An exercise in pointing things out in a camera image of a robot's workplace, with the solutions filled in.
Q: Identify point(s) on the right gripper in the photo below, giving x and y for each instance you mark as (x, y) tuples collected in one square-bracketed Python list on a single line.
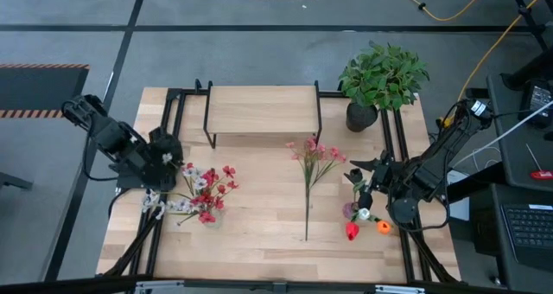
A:
[(395, 175)]

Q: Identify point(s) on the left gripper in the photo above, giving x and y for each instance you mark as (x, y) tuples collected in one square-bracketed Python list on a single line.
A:
[(166, 147)]

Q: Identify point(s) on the black artificial tulip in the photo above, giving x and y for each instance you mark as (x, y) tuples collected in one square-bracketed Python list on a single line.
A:
[(355, 175)]

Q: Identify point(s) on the white artificial tulip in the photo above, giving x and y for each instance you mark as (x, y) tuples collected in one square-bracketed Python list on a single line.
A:
[(364, 214)]

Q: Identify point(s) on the purple glass vase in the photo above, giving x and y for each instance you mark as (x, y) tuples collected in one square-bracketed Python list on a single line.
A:
[(348, 209)]

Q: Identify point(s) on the orange artificial tulip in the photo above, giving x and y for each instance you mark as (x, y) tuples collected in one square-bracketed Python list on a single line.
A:
[(383, 227)]

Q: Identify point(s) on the red artificial flower spray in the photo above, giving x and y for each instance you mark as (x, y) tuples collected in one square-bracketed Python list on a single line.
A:
[(209, 190)]

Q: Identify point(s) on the pink artificial flower spray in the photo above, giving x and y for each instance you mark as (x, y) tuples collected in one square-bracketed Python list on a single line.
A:
[(313, 149)]

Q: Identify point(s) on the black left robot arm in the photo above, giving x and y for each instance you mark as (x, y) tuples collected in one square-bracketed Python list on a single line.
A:
[(108, 134)]

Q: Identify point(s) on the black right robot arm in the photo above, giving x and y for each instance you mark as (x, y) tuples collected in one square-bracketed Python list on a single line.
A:
[(445, 155)]

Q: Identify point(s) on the clear glass vase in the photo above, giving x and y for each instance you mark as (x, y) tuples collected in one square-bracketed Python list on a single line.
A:
[(214, 221)]

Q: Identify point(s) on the green potted plant black pot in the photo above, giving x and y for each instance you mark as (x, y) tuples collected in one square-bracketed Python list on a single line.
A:
[(382, 75)]

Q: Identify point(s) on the dark office desk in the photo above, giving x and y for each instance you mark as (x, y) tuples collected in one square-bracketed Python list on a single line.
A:
[(488, 242), (518, 155)]

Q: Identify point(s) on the black mat hazard striped edge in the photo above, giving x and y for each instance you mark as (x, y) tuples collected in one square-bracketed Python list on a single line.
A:
[(41, 91)]

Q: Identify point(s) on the black keyboard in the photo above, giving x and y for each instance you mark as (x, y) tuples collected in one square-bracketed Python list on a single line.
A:
[(527, 233)]

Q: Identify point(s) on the black desk device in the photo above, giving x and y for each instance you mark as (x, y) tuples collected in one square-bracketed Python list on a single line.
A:
[(538, 101)]

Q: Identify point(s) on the black aluminium table frame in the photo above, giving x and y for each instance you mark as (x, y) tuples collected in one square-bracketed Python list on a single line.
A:
[(190, 91)]

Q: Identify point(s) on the wooden shelf black frame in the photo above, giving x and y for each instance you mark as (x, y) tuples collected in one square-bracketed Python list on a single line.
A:
[(263, 110)]

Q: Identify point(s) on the silver aluminium bracket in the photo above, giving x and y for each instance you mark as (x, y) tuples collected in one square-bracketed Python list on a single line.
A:
[(399, 289), (160, 287)]

